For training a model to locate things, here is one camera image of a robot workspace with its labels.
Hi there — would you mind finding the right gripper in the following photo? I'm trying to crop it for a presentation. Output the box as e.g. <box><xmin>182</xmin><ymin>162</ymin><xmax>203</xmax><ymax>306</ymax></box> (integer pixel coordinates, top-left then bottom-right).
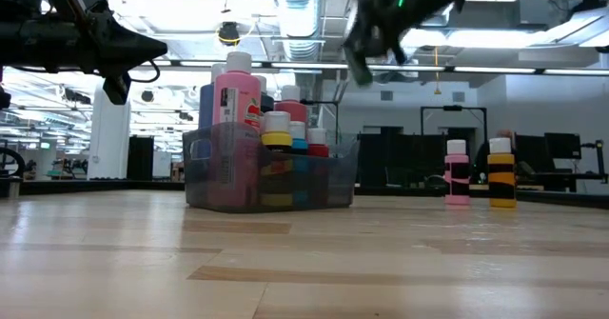
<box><xmin>342</xmin><ymin>0</ymin><xmax>461</xmax><ymax>88</ymax></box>

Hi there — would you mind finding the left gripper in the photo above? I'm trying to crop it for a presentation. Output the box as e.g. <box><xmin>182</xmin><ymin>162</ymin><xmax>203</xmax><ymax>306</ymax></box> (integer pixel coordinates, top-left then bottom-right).
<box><xmin>0</xmin><ymin>0</ymin><xmax>168</xmax><ymax>78</ymax></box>

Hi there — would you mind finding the large blue paint bottle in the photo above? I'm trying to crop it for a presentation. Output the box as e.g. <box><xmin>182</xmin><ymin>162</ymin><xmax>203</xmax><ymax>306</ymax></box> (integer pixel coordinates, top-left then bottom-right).
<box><xmin>198</xmin><ymin>63</ymin><xmax>226</xmax><ymax>130</ymax></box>

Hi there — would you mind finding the large coral paint bottle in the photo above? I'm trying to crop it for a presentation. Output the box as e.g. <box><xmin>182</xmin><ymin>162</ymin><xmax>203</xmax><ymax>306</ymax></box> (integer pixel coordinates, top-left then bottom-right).
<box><xmin>273</xmin><ymin>84</ymin><xmax>309</xmax><ymax>124</ymax></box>

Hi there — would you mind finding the large pink paint bottle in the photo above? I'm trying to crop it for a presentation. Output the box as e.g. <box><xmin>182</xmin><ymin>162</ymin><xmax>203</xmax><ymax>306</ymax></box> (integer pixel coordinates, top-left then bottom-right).
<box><xmin>212</xmin><ymin>50</ymin><xmax>263</xmax><ymax>130</ymax></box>

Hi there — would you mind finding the small yellow paint bottle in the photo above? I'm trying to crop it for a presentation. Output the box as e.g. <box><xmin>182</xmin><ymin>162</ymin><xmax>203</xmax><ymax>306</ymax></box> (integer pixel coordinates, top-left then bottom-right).
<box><xmin>260</xmin><ymin>110</ymin><xmax>294</xmax><ymax>153</ymax></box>

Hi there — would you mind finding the small pink paint bottle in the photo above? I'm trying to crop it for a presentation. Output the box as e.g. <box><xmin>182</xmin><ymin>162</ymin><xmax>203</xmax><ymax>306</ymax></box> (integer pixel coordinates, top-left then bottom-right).
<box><xmin>444</xmin><ymin>139</ymin><xmax>472</xmax><ymax>206</ymax></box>

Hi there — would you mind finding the grey translucent plastic bin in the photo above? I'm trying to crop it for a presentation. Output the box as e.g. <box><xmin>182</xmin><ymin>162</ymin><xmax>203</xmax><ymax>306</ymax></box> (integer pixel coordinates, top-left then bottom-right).
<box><xmin>182</xmin><ymin>121</ymin><xmax>362</xmax><ymax>214</ymax></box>

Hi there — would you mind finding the small orange striped bottle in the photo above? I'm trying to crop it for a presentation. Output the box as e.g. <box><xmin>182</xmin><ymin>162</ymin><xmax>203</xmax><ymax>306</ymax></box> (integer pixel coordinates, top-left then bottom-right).
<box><xmin>487</xmin><ymin>136</ymin><xmax>519</xmax><ymax>209</ymax></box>

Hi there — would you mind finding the white column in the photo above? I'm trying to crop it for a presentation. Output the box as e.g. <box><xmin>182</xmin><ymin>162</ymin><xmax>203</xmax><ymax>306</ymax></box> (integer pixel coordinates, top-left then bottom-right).
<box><xmin>88</xmin><ymin>83</ymin><xmax>132</xmax><ymax>181</ymax></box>

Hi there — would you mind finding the black ceiling device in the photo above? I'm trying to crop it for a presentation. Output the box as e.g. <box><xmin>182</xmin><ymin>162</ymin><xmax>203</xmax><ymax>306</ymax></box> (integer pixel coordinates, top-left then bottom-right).
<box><xmin>217</xmin><ymin>21</ymin><xmax>242</xmax><ymax>48</ymax></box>

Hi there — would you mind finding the long ceiling light bar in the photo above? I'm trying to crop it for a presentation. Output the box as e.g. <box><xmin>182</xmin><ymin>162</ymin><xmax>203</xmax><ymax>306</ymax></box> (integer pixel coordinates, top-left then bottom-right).
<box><xmin>0</xmin><ymin>57</ymin><xmax>609</xmax><ymax>76</ymax></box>

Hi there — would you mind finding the black cabinet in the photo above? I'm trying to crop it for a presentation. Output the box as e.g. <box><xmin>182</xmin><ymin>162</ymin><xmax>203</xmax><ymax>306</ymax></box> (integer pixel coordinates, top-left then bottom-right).
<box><xmin>127</xmin><ymin>135</ymin><xmax>155</xmax><ymax>182</ymax></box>

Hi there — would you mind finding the black background monitor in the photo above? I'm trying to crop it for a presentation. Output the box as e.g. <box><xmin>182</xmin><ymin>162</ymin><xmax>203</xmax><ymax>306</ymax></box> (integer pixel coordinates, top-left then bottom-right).
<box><xmin>516</xmin><ymin>131</ymin><xmax>583</xmax><ymax>175</ymax></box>

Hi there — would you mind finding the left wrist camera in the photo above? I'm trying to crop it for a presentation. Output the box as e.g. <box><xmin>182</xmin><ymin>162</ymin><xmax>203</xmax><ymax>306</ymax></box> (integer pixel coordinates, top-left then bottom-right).
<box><xmin>102</xmin><ymin>70</ymin><xmax>132</xmax><ymax>107</ymax></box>

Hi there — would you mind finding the yellow hanging cord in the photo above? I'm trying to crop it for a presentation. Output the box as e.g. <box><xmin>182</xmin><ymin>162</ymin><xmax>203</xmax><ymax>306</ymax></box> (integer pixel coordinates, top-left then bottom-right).
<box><xmin>432</xmin><ymin>46</ymin><xmax>442</xmax><ymax>96</ymax></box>

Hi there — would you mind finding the wide silver ventilation duct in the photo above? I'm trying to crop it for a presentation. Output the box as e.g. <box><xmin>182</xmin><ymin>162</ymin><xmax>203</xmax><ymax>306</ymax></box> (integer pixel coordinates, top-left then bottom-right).
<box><xmin>271</xmin><ymin>0</ymin><xmax>327</xmax><ymax>106</ymax></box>

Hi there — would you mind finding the black rig frame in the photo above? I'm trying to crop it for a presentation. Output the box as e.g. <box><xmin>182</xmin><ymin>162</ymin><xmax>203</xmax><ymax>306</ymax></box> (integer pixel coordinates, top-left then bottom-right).
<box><xmin>420</xmin><ymin>105</ymin><xmax>489</xmax><ymax>168</ymax></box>

